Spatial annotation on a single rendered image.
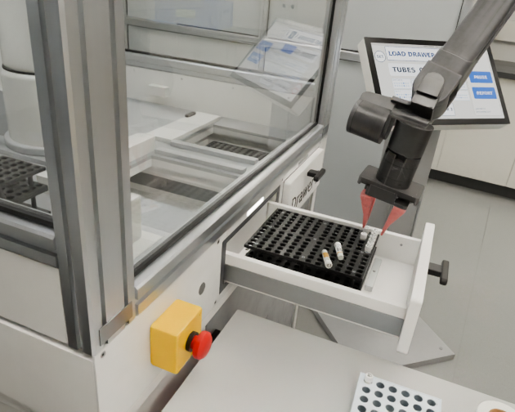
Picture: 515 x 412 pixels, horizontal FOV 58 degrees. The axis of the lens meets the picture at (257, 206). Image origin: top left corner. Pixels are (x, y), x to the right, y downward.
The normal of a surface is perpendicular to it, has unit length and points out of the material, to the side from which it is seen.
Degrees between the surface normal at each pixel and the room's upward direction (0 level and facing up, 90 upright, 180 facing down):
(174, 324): 0
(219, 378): 0
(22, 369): 90
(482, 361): 0
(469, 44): 47
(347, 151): 90
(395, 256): 90
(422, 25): 90
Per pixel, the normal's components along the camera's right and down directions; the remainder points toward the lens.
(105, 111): 0.92, 0.24
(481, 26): -0.22, -0.22
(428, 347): 0.10, -0.87
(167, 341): -0.39, 0.38
